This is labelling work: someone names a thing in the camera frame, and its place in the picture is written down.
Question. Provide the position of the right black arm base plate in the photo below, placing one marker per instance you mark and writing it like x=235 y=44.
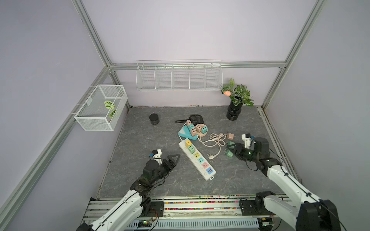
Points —
x=251 y=208

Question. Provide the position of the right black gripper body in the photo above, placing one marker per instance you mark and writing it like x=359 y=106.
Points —
x=245 y=154

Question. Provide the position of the green plug adapter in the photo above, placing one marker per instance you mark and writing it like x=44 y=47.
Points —
x=229 y=154
x=191 y=149
x=230 y=143

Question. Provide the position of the white wire basket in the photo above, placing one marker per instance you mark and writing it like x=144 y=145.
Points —
x=93 y=115

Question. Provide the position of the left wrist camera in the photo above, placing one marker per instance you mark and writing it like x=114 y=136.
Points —
x=156 y=154

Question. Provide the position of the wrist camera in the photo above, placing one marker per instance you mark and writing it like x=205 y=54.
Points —
x=247 y=139
x=156 y=154

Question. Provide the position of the long white wire shelf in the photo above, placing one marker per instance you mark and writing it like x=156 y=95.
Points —
x=179 y=75

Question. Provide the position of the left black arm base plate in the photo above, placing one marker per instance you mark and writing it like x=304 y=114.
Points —
x=153 y=209

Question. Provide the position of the white slotted cable duct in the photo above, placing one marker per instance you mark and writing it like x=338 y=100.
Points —
x=195 y=224

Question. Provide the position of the green artificial plant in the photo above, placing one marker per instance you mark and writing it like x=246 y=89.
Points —
x=238 y=94

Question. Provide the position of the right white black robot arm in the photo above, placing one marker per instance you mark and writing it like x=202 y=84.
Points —
x=307 y=212

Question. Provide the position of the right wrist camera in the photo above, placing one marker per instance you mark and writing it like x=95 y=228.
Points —
x=247 y=139

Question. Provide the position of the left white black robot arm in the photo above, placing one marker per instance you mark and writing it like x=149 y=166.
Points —
x=137 y=200

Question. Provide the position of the long white power strip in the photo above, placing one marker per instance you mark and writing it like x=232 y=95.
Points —
x=205 y=169

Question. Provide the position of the teal triangular power socket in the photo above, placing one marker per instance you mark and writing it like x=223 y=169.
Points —
x=184 y=133

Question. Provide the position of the pink beige plug adapter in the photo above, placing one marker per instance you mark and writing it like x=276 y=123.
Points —
x=230 y=136

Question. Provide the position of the black ribbed vase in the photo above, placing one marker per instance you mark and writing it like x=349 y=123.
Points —
x=233 y=111

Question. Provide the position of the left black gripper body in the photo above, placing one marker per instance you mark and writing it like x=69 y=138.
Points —
x=163 y=170

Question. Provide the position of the small black round jar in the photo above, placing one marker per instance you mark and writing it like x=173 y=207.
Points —
x=154 y=119

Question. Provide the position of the green leaf in basket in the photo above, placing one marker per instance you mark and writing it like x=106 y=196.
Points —
x=111 y=108

